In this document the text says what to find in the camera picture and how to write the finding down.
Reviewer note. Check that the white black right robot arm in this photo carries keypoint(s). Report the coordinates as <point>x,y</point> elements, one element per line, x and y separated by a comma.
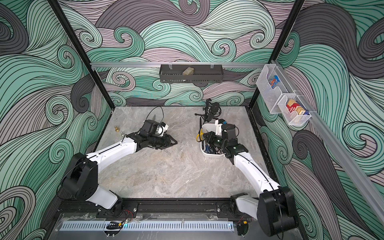
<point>264,186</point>

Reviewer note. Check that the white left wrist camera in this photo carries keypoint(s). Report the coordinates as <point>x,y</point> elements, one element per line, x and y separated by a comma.
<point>161,129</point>

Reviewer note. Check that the clear wall bin far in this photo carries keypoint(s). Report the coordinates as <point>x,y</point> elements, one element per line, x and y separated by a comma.
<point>271,96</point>

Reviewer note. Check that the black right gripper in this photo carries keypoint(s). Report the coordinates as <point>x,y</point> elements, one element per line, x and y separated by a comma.
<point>212,138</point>

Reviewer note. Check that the black wall shelf tray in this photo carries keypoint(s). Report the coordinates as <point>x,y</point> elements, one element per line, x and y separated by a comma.
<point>196,74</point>

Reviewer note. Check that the clear wall bin near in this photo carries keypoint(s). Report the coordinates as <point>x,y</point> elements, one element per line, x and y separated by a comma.
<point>292,119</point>

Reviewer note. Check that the blue red small packet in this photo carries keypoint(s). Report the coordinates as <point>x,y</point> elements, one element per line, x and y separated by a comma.
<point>273,81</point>

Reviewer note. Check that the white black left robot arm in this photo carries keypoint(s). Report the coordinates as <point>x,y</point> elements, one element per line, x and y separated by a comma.
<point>81,176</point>

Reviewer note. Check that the white perforated strip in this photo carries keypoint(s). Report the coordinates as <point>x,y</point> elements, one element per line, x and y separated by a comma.
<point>156,226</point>

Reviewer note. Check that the white plastic storage box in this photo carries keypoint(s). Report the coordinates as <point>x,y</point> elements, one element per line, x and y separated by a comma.
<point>202,147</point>

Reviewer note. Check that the yellow black handled scissors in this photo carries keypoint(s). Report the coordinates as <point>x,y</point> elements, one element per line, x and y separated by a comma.
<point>199,137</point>

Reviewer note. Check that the red yellow small boxes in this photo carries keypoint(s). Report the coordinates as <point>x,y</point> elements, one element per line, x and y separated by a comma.
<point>294,106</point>

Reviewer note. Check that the clear wall bin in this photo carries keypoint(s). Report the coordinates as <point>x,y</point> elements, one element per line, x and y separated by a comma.
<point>271,96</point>
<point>292,119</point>

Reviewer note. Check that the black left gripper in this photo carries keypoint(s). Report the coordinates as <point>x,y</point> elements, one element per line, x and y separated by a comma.
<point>168,142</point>

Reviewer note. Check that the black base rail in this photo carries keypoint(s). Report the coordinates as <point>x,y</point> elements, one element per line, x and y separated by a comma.
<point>220,207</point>

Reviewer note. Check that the beige sponge block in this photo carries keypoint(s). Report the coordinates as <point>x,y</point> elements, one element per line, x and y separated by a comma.
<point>188,71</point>

